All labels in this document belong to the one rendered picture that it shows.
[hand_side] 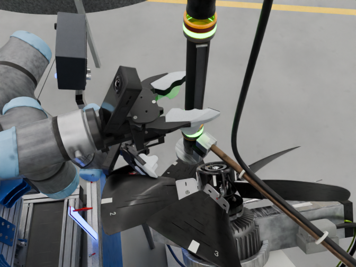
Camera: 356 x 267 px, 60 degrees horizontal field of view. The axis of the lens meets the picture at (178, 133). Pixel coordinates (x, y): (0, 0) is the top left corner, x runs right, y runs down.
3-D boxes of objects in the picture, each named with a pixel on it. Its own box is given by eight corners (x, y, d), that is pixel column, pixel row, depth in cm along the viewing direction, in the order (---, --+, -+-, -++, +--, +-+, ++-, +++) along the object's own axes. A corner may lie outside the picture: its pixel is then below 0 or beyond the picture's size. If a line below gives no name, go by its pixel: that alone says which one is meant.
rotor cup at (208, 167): (236, 193, 103) (231, 156, 101) (250, 210, 89) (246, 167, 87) (193, 200, 102) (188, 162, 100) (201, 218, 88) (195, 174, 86)
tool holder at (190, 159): (219, 156, 70) (224, 134, 61) (197, 176, 67) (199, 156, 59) (190, 132, 73) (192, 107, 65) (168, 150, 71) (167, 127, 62)
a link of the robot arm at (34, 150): (7, 150, 54) (-20, 124, 47) (69, 133, 56) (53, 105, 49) (9, 190, 50) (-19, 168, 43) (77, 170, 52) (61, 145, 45)
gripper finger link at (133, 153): (146, 160, 94) (127, 143, 98) (142, 162, 94) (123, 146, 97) (147, 168, 98) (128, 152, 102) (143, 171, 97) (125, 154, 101)
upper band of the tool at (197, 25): (221, 33, 42) (224, 15, 39) (199, 49, 40) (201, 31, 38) (198, 18, 43) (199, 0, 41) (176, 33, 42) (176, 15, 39)
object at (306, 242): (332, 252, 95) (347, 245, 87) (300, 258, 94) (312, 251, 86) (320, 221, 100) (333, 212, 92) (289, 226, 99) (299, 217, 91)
